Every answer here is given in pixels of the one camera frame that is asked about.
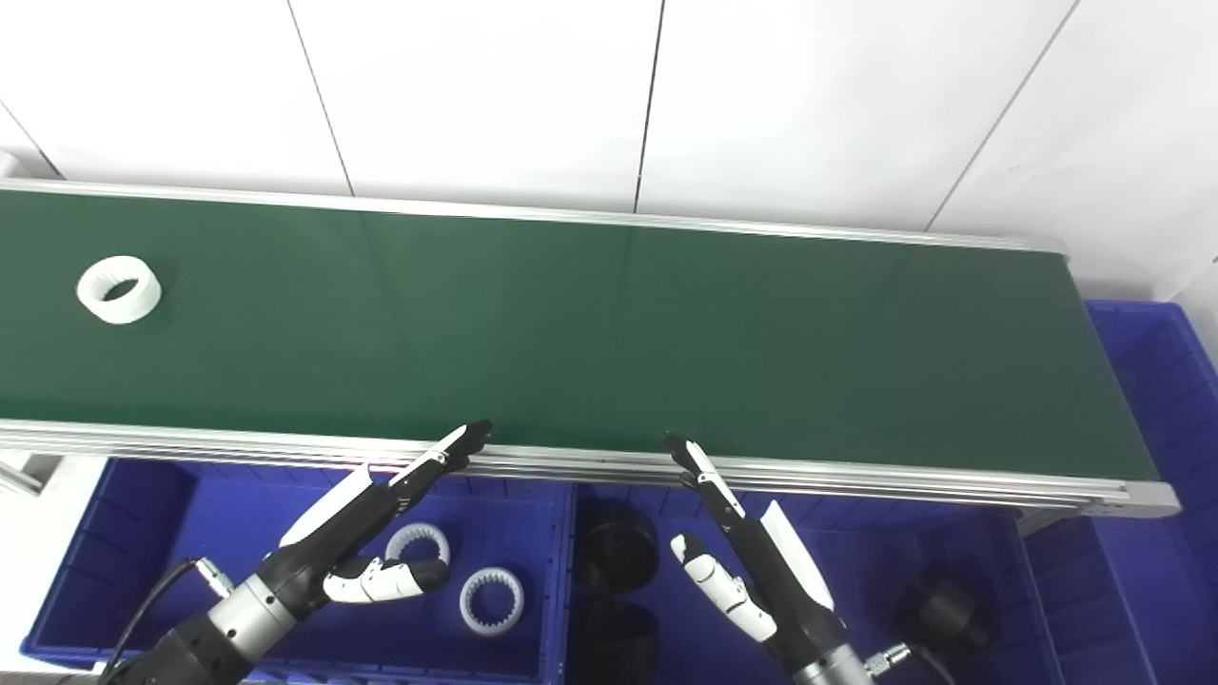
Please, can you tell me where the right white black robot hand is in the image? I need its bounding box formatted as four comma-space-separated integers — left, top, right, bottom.
662, 432, 850, 668

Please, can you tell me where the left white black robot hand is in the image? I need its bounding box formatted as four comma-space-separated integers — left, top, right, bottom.
255, 420, 494, 616

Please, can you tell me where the white ring gear part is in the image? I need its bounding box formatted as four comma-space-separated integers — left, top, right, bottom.
459, 567, 526, 636
384, 522, 452, 569
76, 256, 163, 325

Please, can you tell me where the blue bin with black parts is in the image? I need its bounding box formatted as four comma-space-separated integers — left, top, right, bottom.
567, 483, 1065, 685

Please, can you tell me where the black cylindrical part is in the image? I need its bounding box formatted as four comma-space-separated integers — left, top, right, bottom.
582, 601, 661, 685
580, 504, 661, 596

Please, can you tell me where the blue bin with white rings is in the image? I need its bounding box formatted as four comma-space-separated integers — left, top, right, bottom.
21, 457, 575, 685

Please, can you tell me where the black flanged hub part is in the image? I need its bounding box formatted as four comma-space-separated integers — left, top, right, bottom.
894, 565, 992, 654

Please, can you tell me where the green conveyor belt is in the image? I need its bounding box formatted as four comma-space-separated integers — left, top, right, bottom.
0, 179, 1182, 519

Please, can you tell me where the aluminum conveyor support leg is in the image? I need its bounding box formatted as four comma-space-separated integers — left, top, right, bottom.
0, 453, 64, 498

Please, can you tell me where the empty blue plastic bin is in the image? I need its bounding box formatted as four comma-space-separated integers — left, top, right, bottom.
1022, 299, 1218, 685

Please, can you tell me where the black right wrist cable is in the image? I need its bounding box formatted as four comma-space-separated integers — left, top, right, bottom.
864, 643, 960, 685

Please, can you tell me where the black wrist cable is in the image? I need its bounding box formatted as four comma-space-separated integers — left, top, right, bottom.
864, 643, 960, 685
98, 558, 235, 685

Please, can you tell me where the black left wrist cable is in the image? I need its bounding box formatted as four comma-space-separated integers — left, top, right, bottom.
98, 558, 235, 685

